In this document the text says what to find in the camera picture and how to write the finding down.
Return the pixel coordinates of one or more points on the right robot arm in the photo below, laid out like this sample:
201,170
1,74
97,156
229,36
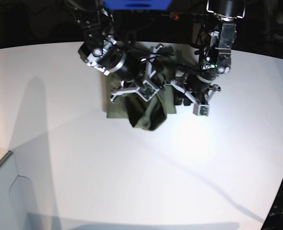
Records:
100,49

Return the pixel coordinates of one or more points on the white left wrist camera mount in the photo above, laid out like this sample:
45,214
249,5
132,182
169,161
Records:
201,105

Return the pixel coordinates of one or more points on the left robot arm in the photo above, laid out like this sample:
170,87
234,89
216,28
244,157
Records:
214,52

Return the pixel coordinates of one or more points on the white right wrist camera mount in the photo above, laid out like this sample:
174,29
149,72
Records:
142,86

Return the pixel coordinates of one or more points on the grey partition panel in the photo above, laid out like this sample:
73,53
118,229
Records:
13,211

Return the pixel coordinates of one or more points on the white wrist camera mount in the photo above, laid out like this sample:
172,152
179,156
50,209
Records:
201,105
142,86

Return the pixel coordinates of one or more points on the green t-shirt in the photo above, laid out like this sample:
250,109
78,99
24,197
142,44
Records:
147,115

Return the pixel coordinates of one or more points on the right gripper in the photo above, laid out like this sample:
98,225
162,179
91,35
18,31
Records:
130,69

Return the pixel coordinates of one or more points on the black power strip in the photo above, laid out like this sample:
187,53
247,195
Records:
192,17

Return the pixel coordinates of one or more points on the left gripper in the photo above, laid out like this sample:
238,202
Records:
196,84

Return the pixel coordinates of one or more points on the blue box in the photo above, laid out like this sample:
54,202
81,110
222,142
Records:
160,5

